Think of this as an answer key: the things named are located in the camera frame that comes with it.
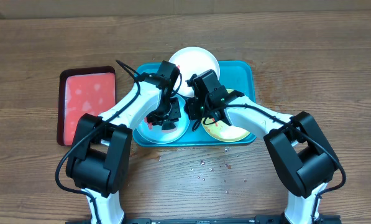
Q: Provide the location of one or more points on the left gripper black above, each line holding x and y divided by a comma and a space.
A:
173, 117

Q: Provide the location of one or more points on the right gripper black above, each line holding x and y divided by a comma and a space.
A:
193, 106

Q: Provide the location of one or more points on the light blue plate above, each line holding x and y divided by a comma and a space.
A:
147, 135

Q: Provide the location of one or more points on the yellow green plate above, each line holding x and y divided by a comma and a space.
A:
223, 132

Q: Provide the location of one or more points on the white plate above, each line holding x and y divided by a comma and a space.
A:
192, 60

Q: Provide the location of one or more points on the black and pink sponge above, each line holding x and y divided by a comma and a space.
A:
168, 125

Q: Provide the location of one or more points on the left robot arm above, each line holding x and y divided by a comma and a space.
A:
98, 159

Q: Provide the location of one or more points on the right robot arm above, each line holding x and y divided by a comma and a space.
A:
302, 156

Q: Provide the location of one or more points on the teal plastic serving tray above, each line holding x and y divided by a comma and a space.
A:
236, 75

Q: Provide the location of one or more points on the dark red rectangular tray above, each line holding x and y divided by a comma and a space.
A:
89, 90

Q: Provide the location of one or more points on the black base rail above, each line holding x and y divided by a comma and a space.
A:
204, 221

